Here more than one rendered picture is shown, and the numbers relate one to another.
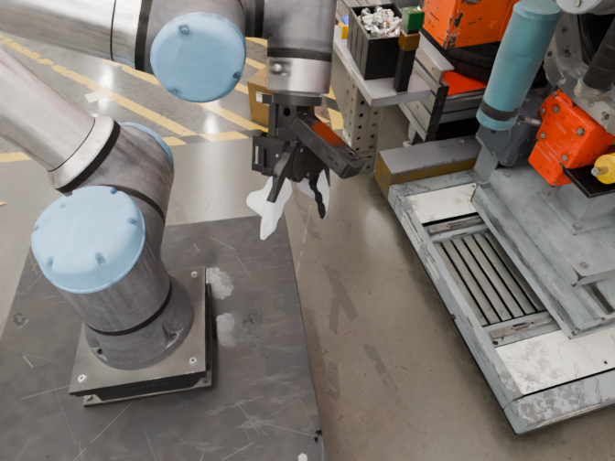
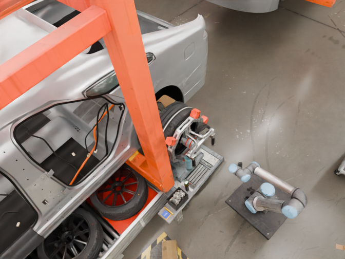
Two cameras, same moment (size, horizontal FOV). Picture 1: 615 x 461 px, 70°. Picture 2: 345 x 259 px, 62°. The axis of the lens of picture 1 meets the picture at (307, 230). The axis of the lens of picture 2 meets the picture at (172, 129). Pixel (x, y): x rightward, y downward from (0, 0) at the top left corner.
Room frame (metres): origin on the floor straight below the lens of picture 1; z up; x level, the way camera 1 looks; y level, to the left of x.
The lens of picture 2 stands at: (1.68, 0.97, 3.51)
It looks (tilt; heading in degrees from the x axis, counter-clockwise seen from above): 54 degrees down; 244
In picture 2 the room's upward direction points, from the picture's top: 10 degrees counter-clockwise
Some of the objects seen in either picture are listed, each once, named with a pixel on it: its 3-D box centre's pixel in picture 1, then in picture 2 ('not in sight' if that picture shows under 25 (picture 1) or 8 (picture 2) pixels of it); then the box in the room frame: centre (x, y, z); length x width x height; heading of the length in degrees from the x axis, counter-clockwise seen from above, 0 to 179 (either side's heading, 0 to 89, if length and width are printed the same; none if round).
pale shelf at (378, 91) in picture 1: (372, 59); (176, 203); (1.23, -0.19, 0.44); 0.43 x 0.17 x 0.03; 15
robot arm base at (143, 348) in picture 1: (134, 306); not in sight; (0.40, 0.31, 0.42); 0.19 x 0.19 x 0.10
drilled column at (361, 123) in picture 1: (361, 117); (176, 213); (1.26, -0.19, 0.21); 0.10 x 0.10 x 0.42; 15
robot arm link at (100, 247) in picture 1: (106, 254); (266, 192); (0.41, 0.31, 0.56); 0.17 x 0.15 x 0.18; 5
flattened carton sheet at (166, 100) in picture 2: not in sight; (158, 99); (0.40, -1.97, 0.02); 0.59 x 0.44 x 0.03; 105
